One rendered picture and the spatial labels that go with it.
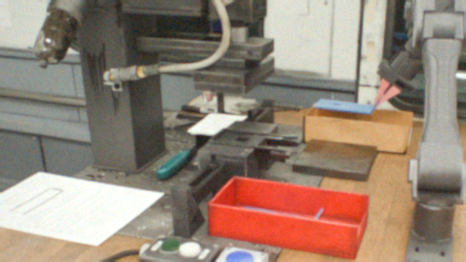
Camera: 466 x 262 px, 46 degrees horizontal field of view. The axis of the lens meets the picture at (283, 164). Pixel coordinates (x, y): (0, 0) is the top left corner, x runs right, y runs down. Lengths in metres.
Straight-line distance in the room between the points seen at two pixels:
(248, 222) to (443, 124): 0.35
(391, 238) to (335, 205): 0.11
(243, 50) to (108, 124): 0.34
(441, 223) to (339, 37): 0.88
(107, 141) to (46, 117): 1.09
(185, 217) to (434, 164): 0.41
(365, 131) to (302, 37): 0.50
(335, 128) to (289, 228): 0.49
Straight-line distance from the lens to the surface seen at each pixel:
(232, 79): 0.99
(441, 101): 0.94
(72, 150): 2.26
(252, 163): 1.07
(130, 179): 1.17
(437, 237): 0.92
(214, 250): 0.84
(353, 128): 1.30
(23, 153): 2.44
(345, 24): 1.65
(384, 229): 0.97
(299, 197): 0.98
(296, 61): 1.72
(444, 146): 0.90
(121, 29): 1.12
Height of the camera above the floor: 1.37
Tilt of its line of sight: 23 degrees down
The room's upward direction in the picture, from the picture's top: 1 degrees clockwise
